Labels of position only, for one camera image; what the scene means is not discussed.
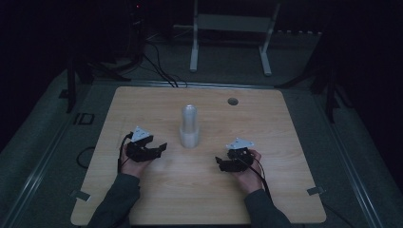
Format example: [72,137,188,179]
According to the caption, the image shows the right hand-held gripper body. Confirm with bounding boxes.
[224,137,256,172]

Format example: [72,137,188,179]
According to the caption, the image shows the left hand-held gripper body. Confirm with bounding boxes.
[125,125,160,163]

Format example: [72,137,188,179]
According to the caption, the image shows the stack of translucent cups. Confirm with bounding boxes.
[179,104,201,149]

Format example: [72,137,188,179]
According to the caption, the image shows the person's left hand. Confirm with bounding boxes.
[119,143,150,180]

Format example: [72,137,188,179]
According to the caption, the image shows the person's right hand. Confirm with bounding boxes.
[233,148,265,195]

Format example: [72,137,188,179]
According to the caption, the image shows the black metal stand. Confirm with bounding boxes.
[275,31,350,125]
[64,56,131,114]

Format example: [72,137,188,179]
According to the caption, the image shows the dark equipment with red light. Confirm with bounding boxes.
[125,0,147,66]

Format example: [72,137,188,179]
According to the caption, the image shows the white metal stand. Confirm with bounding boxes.
[188,0,282,77]

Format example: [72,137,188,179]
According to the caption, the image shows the left hand-held gripper cable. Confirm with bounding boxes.
[117,132,134,174]

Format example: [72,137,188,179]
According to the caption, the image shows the hand-held gripper cable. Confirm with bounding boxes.
[117,132,134,174]
[242,156,274,203]

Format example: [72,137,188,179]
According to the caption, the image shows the right hand-held gripper cable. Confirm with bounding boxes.
[242,156,274,203]

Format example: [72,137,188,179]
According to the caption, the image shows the looped black cable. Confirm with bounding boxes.
[76,145,97,170]

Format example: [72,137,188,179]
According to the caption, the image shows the black floor cables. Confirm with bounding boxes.
[142,41,188,88]

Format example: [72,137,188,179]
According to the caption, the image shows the black floor socket frame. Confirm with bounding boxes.
[72,112,96,126]

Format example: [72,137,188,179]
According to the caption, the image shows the grey table edge bracket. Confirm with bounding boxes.
[306,185,326,197]
[69,189,92,202]

